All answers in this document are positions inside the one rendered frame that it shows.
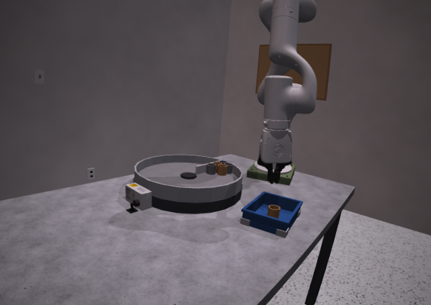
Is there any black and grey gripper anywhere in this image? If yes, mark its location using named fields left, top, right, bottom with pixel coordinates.
left=257, top=128, right=293, bottom=184

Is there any blue crate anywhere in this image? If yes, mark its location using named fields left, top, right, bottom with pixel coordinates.
left=240, top=191, right=303, bottom=238

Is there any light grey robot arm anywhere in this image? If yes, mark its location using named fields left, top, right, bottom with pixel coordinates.
left=257, top=0, right=317, bottom=131

